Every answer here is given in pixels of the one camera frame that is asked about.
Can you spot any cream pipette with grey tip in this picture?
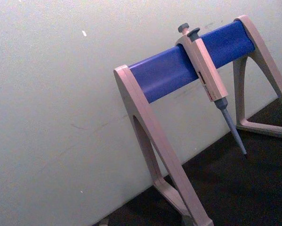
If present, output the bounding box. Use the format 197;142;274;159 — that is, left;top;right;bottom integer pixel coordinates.
175;23;248;156

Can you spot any plain pale wall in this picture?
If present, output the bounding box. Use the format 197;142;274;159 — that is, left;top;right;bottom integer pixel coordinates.
0;0;282;226

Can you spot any pipette stand with blue bar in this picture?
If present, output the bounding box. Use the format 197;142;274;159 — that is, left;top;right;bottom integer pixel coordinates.
113;15;282;226

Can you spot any black table cloth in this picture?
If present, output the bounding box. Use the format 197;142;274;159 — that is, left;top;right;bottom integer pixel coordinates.
91;97;282;226

